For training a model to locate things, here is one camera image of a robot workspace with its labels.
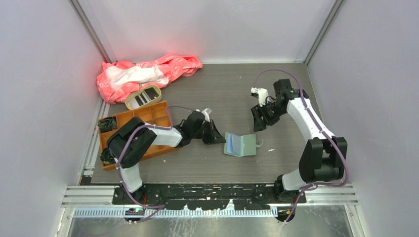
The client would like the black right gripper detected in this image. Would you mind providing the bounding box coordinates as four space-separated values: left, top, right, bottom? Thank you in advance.
251 100 286 132

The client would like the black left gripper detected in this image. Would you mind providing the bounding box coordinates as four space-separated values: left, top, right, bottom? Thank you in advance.
191 119 226 145

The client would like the green leather card holder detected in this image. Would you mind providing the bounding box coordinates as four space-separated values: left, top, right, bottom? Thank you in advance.
223 132 263 157

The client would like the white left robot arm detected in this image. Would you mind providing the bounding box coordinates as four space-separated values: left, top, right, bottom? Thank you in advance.
106 110 226 204

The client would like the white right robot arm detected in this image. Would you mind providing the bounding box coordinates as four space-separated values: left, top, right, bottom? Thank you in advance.
251 79 347 203

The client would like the beige oval card tray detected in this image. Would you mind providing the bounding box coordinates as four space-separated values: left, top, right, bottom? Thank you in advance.
125 85 162 110

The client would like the dark bundle in organizer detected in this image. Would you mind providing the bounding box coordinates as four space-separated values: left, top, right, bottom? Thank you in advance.
97 117 118 133

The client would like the pink and white plastic bag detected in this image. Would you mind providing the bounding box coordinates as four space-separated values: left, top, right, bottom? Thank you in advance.
96 54 203 104

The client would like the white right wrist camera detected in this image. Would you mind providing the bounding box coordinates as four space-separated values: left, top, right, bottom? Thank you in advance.
251 87 269 107

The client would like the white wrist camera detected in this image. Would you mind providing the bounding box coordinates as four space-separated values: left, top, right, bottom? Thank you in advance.
251 87 269 107
196 108 212 122

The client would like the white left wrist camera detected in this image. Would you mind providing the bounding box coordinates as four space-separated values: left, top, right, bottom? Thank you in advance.
196 108 212 122

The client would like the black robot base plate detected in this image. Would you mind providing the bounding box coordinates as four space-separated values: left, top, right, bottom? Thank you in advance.
132 183 306 210

